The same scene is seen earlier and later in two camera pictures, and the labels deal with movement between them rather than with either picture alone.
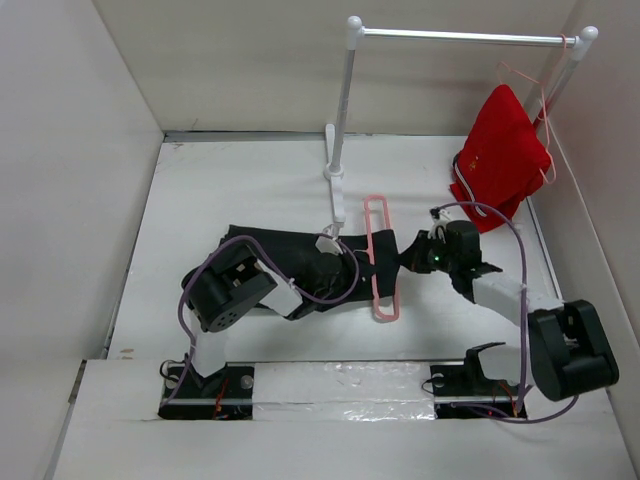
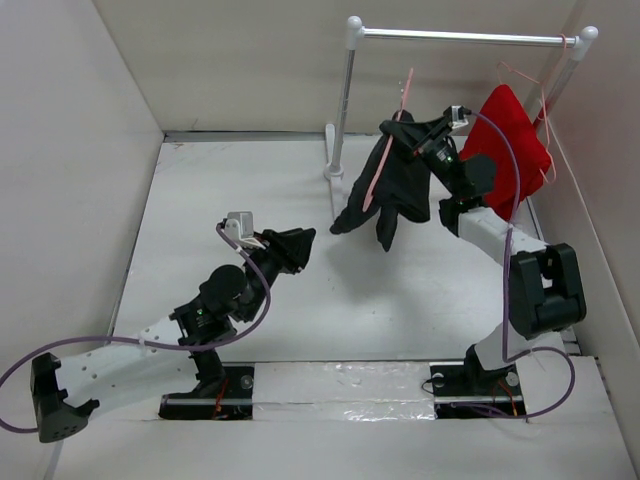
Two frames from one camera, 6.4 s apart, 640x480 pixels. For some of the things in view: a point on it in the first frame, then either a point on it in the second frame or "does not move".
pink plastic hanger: x=366 y=205 -> x=390 y=143
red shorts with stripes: x=502 y=154 does not move
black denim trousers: x=366 y=268 -> x=402 y=186
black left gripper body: x=344 y=277 -> x=272 y=260
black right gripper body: x=447 y=260 -> x=439 y=154
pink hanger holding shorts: x=542 y=92 does not move
